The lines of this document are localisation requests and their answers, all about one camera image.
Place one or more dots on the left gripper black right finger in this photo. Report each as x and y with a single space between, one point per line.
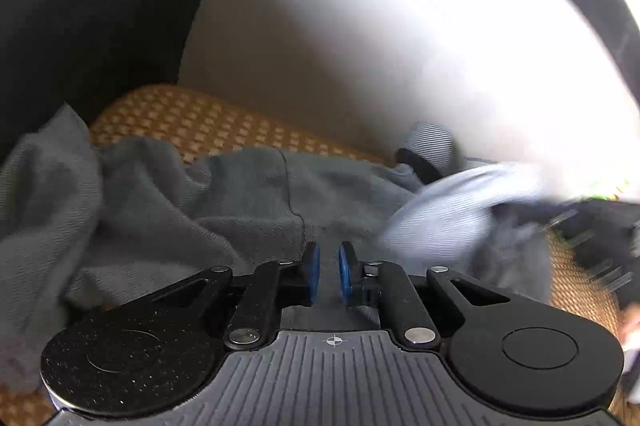
387 288

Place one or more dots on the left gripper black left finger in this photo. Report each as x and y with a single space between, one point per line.
272 287

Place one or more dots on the light grey herringbone shirt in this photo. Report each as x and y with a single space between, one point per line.
472 216

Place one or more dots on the woven bamboo seat mat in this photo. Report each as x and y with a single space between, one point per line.
197 124

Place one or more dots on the dark grey knit garment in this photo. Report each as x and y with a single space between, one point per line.
85 227

